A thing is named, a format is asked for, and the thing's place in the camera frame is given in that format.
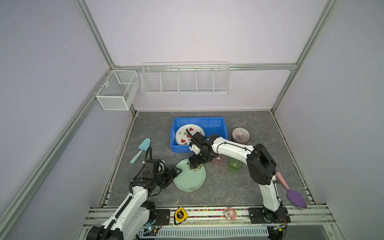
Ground light green flower plate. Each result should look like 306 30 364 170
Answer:
174 159 207 192

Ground white watermelon plate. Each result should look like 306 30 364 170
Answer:
175 124 205 146

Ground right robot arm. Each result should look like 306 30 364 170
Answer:
186 129 291 224

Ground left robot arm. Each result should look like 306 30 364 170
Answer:
86 147 183 240

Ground blue plastic bin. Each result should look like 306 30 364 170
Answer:
170 117 228 153

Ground pink transparent cup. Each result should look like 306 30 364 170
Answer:
212 155 227 168

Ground green transparent cup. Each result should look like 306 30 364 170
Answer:
228 158 244 174

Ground yellow tape measure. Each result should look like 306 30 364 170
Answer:
174 207 189 225

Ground teal spatula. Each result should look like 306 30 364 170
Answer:
130 138 151 165

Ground stacked patterned bowls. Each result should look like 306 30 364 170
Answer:
231 128 251 145

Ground white vent grille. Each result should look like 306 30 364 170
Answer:
134 226 270 240

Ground pink toy figure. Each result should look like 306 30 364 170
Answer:
224 207 236 221

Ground white mesh box basket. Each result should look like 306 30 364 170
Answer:
96 70 140 111

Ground purple pink spatula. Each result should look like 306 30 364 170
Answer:
276 172 307 209

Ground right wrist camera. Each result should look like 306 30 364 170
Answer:
189 143 201 154

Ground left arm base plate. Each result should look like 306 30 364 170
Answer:
145 209 171 226

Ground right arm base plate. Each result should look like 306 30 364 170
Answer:
248 207 291 224

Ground white wire shelf basket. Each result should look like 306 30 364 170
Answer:
141 62 232 95

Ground aluminium front rail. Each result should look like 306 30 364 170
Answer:
82 205 336 229

